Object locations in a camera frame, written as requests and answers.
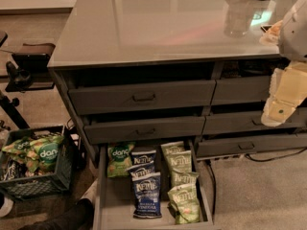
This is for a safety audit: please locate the black stand with brown pad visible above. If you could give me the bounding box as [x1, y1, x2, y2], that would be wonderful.
[0, 43, 55, 128]

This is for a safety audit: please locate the blue Kettle bag rear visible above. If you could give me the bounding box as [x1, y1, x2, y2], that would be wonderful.
[131, 149, 156, 165]

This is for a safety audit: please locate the grey drawer cabinet counter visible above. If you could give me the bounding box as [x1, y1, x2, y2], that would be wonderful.
[48, 0, 306, 159]

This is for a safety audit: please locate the blue Kettle bag front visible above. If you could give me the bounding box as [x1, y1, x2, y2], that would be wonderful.
[132, 172, 162, 219]

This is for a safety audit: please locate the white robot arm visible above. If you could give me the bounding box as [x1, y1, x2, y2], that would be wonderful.
[259, 0, 307, 127]

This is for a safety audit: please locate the green Dang chip bag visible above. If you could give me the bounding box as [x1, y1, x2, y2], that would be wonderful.
[107, 142, 135, 177]

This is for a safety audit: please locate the grey drawer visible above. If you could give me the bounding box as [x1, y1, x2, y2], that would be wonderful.
[211, 76, 271, 105]
[202, 107, 307, 135]
[84, 116, 205, 145]
[197, 133, 307, 157]
[68, 80, 215, 115]

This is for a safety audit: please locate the blue Kettle bag middle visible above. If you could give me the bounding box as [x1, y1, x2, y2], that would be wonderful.
[127, 162, 155, 178]

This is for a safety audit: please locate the top left grey drawer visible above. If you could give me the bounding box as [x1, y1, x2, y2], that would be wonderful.
[68, 80, 215, 115]

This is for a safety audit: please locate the middle right grey drawer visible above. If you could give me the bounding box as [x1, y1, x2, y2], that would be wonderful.
[202, 107, 307, 135]

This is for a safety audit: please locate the dark plastic crate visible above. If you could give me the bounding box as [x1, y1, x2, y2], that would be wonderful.
[0, 126, 77, 201]

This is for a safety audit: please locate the top right grey drawer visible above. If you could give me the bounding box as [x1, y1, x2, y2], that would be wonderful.
[211, 76, 271, 105]

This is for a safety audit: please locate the green Kettle bag rear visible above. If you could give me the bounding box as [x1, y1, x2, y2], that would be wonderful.
[161, 141, 185, 156]

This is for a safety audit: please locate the open bottom left drawer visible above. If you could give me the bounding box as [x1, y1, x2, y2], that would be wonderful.
[93, 140, 215, 230]

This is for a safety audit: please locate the black white fiducial marker board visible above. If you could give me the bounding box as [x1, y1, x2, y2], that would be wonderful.
[262, 20, 282, 43]

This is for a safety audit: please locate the black shoe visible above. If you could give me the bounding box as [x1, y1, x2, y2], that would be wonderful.
[18, 198, 94, 230]

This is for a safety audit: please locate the blue kettle bag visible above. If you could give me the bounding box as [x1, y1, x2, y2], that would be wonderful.
[132, 172, 162, 219]
[127, 162, 155, 178]
[131, 149, 156, 165]

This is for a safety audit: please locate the green Dang bag in crate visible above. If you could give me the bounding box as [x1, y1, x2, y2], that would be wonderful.
[34, 135, 64, 172]

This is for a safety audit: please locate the middle left grey drawer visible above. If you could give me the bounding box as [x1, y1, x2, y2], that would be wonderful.
[84, 116, 205, 145]

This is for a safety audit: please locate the green Kettle bag front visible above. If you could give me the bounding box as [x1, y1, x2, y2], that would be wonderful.
[168, 184, 200, 224]

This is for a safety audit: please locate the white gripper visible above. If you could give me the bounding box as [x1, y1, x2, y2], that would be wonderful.
[261, 61, 307, 127]

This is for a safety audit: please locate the green kettle bag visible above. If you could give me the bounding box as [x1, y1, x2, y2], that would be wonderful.
[168, 184, 200, 224]
[161, 141, 185, 156]
[171, 170, 199, 187]
[166, 150, 192, 173]

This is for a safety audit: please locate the black cable on floor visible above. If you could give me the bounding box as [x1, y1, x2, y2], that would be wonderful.
[244, 147, 307, 163]

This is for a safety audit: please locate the green chip bags pile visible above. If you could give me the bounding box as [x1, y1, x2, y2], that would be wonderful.
[2, 136, 39, 173]

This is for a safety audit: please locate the bottom right grey drawer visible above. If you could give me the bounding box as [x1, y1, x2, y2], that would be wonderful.
[197, 133, 307, 157]

